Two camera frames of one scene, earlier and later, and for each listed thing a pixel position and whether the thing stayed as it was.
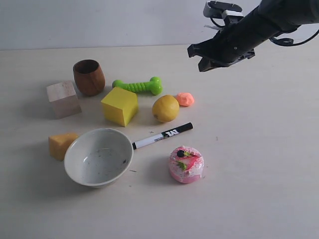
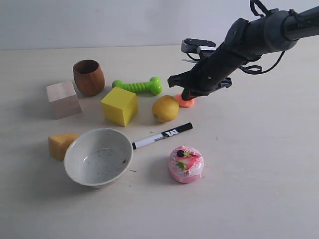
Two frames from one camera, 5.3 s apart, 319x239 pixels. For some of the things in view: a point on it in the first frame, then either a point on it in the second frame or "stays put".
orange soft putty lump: (185, 99) stays put
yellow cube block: (120, 106) stays put
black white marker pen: (162, 135) stays put
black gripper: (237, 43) → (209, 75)
